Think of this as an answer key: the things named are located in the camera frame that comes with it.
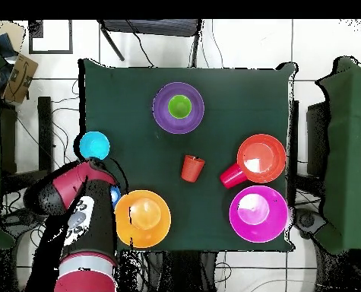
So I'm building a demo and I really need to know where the red cup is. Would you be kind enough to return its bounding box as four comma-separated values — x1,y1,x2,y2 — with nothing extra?
219,162,249,189

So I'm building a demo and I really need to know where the large pink bowl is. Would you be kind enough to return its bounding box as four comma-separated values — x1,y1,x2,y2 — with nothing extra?
229,185,290,243

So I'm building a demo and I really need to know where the orange cup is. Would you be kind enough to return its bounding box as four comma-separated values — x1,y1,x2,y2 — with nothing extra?
180,154,206,183

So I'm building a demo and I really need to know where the dark green tablecloth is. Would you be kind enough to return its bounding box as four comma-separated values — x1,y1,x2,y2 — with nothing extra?
78,58,299,253

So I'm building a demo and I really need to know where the black folding chair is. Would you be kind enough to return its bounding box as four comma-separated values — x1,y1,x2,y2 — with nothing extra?
97,19,204,68

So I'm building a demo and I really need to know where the orange bowl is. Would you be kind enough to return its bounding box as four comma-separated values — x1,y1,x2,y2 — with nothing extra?
236,133,287,184

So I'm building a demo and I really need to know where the black square frame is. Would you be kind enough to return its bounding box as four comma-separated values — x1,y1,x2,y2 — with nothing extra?
28,19,74,55

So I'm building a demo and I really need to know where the cardboard box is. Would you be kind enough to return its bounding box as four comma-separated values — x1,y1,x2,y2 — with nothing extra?
2,53,39,105

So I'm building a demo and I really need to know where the tangle of black cables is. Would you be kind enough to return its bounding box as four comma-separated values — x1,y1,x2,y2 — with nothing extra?
0,78,81,253

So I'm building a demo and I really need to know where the small dark blue bowl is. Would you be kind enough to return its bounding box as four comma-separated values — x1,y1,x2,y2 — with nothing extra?
109,185,122,209

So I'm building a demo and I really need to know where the purple bowl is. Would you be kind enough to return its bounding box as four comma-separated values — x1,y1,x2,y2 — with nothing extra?
151,81,206,135

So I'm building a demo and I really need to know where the small cyan ribbed bowl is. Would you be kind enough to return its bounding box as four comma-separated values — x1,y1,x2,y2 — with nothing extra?
78,131,111,160

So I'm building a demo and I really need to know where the large yellow bowl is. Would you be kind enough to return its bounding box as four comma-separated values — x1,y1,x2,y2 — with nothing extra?
114,189,173,249

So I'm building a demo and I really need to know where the black H-shaped stand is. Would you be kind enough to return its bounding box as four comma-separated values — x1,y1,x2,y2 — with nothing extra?
0,96,55,195
289,100,328,208

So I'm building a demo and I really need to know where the beige board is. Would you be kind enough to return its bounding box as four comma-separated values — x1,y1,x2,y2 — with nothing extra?
0,20,27,53

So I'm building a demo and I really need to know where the green cup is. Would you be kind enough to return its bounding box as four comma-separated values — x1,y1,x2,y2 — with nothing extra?
167,94,193,120

